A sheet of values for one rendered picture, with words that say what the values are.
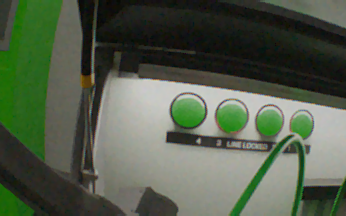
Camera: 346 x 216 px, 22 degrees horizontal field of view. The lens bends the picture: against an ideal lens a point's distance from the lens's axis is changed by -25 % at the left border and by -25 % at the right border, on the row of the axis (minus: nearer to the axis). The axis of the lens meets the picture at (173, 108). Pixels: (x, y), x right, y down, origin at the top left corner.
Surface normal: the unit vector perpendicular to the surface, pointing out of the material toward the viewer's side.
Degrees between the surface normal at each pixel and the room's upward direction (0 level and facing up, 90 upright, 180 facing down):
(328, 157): 90
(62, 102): 90
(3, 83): 90
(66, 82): 90
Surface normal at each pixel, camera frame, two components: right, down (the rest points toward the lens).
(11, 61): -0.13, 0.24
